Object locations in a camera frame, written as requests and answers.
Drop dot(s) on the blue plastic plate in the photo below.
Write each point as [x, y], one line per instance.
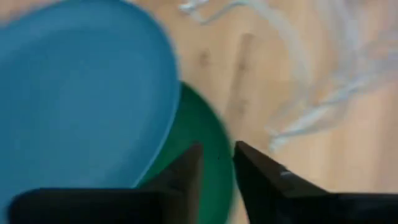
[77, 93]

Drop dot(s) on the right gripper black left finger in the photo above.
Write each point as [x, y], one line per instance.
[174, 193]

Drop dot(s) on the dark green plastic plate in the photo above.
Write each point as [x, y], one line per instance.
[199, 124]

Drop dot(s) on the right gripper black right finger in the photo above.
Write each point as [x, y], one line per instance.
[273, 199]

